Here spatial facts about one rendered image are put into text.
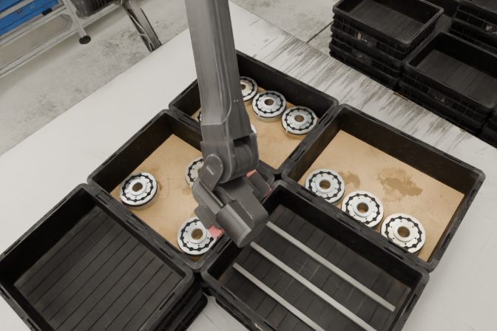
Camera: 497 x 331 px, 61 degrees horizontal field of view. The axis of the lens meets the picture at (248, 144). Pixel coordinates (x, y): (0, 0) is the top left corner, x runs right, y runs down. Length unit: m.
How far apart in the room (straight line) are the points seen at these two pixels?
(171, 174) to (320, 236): 0.44
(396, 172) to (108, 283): 0.79
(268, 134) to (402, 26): 1.11
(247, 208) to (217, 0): 0.30
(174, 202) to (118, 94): 0.62
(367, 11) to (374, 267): 1.44
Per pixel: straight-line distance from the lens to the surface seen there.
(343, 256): 1.07
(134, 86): 1.65
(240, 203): 0.64
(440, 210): 1.18
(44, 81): 2.97
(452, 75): 2.15
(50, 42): 3.01
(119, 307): 1.10
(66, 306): 1.15
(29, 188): 1.53
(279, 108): 1.26
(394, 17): 2.21
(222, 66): 0.61
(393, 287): 1.07
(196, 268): 0.97
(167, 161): 1.24
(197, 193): 0.68
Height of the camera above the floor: 1.83
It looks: 55 degrees down
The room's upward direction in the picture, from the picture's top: 8 degrees counter-clockwise
